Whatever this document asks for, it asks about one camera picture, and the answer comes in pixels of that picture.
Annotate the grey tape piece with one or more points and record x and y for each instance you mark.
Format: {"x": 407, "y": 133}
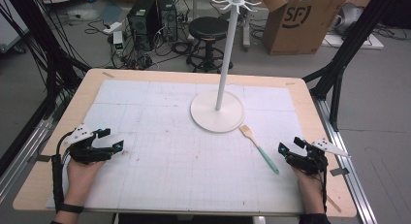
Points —
{"x": 40, "y": 158}
{"x": 339, "y": 171}

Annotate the black round stool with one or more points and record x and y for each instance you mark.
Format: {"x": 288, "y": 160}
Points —
{"x": 208, "y": 28}

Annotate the person's right hand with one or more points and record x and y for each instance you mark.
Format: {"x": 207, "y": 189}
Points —
{"x": 311, "y": 191}

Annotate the large black computer tower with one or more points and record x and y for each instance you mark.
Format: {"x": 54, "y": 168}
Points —
{"x": 143, "y": 23}

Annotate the white flat board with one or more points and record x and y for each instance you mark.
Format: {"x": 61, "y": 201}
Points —
{"x": 371, "y": 42}

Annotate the small bench power supply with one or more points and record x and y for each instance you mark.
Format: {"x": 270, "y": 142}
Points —
{"x": 118, "y": 43}

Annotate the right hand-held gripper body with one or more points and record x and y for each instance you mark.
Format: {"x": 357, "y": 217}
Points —
{"x": 310, "y": 162}

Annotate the white power strip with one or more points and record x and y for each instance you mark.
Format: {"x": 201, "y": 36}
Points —
{"x": 112, "y": 27}

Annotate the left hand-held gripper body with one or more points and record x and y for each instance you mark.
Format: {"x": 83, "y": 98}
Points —
{"x": 84, "y": 152}

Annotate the aluminium rail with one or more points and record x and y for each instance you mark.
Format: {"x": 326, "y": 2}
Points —
{"x": 349, "y": 172}
{"x": 25, "y": 153}

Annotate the white hook rack stand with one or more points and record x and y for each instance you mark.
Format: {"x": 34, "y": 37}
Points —
{"x": 217, "y": 112}

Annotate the black wristband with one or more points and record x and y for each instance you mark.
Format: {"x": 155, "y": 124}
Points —
{"x": 70, "y": 208}

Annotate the large cardboard box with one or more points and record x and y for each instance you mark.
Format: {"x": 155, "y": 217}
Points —
{"x": 300, "y": 26}

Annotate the person's left hand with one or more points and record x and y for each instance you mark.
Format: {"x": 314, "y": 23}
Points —
{"x": 80, "y": 178}

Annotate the brown tape strip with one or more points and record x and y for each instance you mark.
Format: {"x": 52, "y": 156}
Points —
{"x": 334, "y": 204}

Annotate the grey rounded device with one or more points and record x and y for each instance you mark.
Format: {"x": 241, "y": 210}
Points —
{"x": 347, "y": 18}

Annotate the slim black computer tower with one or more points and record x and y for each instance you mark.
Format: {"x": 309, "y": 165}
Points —
{"x": 168, "y": 18}

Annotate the white stand post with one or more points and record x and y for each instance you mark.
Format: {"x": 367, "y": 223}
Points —
{"x": 247, "y": 30}

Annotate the black metal frame stand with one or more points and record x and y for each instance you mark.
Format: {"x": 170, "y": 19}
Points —
{"x": 55, "y": 65}
{"x": 349, "y": 49}

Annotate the white grid mat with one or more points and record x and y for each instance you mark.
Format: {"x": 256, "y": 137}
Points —
{"x": 168, "y": 166}

